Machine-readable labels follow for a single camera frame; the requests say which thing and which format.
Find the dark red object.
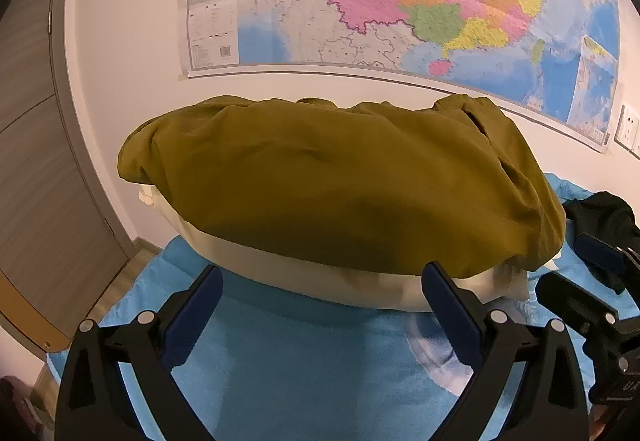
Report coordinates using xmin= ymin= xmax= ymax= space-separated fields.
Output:
xmin=0 ymin=373 xmax=33 ymax=441

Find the wooden door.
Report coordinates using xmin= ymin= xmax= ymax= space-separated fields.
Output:
xmin=0 ymin=0 xmax=136 ymax=352

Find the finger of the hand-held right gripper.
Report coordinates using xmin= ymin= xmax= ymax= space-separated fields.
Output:
xmin=575 ymin=233 xmax=640 ymax=294
xmin=536 ymin=271 xmax=621 ymax=343

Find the olive green jacket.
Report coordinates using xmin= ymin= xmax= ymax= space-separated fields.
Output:
xmin=116 ymin=94 xmax=567 ymax=278

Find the black garment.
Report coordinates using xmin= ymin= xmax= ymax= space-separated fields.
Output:
xmin=562 ymin=191 xmax=640 ymax=294

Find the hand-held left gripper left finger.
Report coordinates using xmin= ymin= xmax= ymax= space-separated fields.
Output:
xmin=54 ymin=264 xmax=224 ymax=441

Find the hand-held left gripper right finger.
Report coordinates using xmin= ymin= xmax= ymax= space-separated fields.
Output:
xmin=421 ymin=261 xmax=588 ymax=441

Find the white wall socket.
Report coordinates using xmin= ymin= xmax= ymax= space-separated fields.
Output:
xmin=614 ymin=105 xmax=640 ymax=152

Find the cream cloth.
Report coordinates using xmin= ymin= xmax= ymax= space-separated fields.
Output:
xmin=137 ymin=186 xmax=531 ymax=313

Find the blue floral bedsheet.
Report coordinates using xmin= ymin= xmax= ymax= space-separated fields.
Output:
xmin=45 ymin=171 xmax=640 ymax=441

